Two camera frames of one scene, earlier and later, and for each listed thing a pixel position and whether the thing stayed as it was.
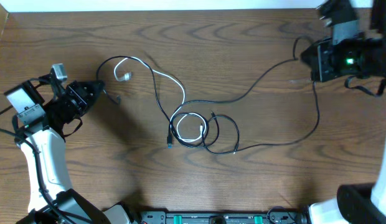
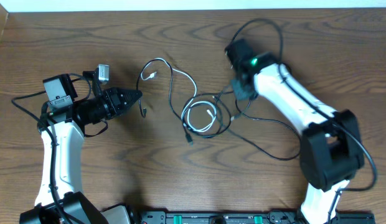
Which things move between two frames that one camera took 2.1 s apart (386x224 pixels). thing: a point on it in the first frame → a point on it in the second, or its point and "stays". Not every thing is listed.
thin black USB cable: x=264 y=146 → x=269 y=119
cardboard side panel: x=0 y=15 stays
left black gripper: x=78 y=94 → x=112 y=102
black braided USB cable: x=170 y=142 → x=170 y=98
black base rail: x=286 y=217 stays
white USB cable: x=128 y=76 → x=186 y=106
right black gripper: x=323 y=68 → x=239 y=93
